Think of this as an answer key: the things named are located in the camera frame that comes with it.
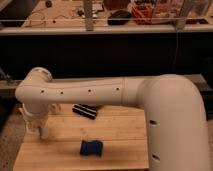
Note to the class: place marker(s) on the wooden board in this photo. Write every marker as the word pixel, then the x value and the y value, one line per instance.
pixel 121 129

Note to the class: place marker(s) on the orange red basket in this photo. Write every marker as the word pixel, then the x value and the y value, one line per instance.
pixel 142 14

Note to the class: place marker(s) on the clear glass jar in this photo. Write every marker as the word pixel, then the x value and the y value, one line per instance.
pixel 55 109

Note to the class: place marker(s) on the black object on bench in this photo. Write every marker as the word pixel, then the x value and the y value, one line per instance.
pixel 119 17

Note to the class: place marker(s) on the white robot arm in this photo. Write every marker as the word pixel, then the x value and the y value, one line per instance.
pixel 174 110

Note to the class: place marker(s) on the grey metal post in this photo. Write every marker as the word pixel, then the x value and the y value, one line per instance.
pixel 185 9
pixel 88 15

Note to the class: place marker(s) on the blue cloth roll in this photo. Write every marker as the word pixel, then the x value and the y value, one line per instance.
pixel 94 147

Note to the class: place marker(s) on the black striped box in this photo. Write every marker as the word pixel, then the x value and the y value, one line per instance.
pixel 85 110

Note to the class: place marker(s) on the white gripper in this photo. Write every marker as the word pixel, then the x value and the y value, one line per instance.
pixel 33 121

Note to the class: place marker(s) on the grey metal post right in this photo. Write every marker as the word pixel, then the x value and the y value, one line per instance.
pixel 185 9

